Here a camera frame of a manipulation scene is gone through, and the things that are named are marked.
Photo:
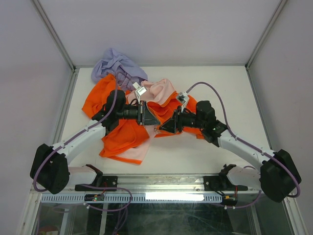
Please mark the black connector with yellow plug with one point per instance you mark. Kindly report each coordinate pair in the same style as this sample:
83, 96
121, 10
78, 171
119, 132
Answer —
229, 200

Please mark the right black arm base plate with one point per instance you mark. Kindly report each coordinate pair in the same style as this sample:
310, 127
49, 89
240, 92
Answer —
219, 183

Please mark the small electronics board with leds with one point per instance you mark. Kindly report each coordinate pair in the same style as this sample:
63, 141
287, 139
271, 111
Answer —
94, 197

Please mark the orange jacket with pink lining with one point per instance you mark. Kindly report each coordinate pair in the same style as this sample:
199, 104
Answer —
129, 142

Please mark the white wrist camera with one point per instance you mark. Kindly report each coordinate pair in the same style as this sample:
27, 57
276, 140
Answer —
183, 98
139, 91

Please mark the white slotted cable duct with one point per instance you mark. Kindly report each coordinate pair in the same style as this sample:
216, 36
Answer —
150, 197

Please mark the left aluminium frame post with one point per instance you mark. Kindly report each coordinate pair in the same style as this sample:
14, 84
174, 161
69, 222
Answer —
52, 32

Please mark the aluminium mounting rail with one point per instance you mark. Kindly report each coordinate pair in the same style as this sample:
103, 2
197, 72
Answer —
137, 182

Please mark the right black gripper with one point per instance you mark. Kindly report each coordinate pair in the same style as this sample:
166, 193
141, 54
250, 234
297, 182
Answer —
175, 122

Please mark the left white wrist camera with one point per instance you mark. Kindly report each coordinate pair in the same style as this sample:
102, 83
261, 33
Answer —
139, 91

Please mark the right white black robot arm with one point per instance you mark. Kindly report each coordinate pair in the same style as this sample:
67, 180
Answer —
272, 172

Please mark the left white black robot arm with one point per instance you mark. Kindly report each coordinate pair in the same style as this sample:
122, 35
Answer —
51, 171

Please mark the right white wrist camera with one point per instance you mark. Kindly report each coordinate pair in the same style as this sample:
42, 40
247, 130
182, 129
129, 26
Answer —
183, 98

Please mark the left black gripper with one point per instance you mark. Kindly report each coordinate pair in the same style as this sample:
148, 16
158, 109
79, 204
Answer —
145, 117

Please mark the crumpled lavender garment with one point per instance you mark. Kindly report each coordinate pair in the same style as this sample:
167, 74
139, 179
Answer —
121, 67

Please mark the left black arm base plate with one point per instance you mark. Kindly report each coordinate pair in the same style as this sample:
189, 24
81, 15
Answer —
107, 182

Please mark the aluminium frame post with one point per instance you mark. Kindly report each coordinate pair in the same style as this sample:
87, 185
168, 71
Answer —
52, 32
266, 32

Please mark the right aluminium frame post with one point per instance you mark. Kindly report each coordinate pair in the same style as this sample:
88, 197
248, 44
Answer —
266, 32

